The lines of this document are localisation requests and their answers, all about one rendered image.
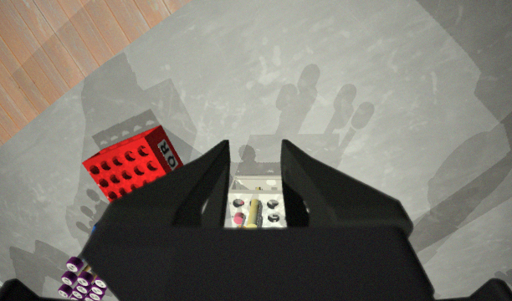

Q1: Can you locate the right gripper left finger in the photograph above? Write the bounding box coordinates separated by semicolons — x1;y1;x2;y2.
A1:
96;140;231;227

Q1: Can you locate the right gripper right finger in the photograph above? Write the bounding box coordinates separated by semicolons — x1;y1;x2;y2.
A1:
280;140;413;238

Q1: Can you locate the red lego brick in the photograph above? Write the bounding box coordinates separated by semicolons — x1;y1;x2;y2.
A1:
82;125;183;202

